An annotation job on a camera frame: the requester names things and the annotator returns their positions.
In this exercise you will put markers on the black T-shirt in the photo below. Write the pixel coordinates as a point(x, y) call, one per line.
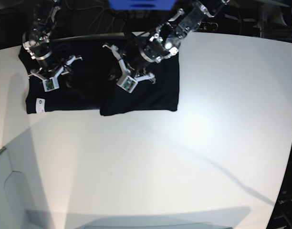
point(88, 86)

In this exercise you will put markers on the blue plastic box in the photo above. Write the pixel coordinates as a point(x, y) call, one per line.
point(142, 4)

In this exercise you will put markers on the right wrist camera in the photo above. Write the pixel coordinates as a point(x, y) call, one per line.
point(50, 84)

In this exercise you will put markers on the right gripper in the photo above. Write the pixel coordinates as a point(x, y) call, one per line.
point(59, 69)

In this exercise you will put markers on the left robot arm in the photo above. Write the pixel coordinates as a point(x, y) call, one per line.
point(162, 42)

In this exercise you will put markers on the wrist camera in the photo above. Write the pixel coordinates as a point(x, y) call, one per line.
point(127, 83)
point(50, 84)

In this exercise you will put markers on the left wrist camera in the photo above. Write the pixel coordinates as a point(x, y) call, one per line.
point(127, 83)

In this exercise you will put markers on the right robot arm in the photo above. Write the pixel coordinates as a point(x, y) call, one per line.
point(37, 43)

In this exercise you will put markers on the black power strip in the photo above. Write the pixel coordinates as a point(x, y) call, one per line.
point(208, 26)

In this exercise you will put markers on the white shirt label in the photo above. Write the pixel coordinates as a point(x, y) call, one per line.
point(40, 105)

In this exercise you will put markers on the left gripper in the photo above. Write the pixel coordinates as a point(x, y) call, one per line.
point(126, 69)

